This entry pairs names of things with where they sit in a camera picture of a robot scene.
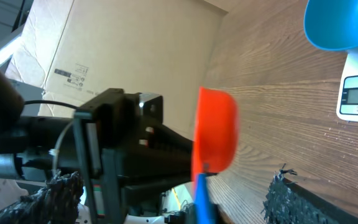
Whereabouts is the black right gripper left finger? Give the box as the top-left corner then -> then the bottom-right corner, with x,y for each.
0,172 -> 84,224

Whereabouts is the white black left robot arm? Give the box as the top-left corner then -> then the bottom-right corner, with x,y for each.
0,71 -> 193,223

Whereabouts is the red scoop with blue handle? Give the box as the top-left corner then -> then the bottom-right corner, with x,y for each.
191,87 -> 239,223

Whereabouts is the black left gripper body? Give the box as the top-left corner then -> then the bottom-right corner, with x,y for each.
73,88 -> 163,223

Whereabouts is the blue bowl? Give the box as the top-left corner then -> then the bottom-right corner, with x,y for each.
303,0 -> 358,53

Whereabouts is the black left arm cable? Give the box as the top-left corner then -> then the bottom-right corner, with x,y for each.
23,99 -> 80,110

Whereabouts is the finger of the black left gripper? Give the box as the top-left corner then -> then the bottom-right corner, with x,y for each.
141,123 -> 193,174

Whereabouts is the brown cardboard box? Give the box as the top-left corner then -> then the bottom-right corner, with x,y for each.
6,0 -> 225,138

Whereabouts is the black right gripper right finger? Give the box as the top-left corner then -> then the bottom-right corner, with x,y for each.
262,166 -> 358,224

